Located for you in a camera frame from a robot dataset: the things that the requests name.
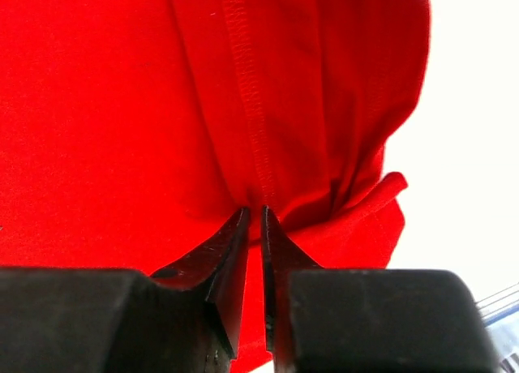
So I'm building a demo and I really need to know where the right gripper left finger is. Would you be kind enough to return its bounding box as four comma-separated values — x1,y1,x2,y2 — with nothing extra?
151,208,251,359

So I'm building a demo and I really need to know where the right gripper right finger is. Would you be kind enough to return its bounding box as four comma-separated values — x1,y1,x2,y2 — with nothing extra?
261,206,322,372

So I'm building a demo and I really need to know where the red t-shirt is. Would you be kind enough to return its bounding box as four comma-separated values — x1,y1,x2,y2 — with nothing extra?
1,0,430,372

